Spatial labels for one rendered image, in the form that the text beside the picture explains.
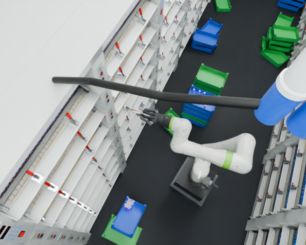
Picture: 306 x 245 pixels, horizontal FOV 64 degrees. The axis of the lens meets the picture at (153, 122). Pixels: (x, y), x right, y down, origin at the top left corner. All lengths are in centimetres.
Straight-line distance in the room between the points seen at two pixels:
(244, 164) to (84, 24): 120
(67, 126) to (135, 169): 150
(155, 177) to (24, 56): 179
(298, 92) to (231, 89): 266
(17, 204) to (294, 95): 98
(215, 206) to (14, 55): 211
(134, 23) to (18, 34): 60
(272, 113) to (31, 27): 98
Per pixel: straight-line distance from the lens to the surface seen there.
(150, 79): 216
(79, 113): 117
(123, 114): 177
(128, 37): 141
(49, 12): 124
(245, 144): 171
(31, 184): 111
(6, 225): 105
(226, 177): 266
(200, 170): 193
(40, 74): 102
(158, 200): 249
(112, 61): 131
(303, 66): 47
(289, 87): 50
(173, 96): 65
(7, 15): 129
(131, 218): 241
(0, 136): 94
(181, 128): 160
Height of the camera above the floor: 245
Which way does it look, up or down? 64 degrees down
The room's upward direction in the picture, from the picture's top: 5 degrees clockwise
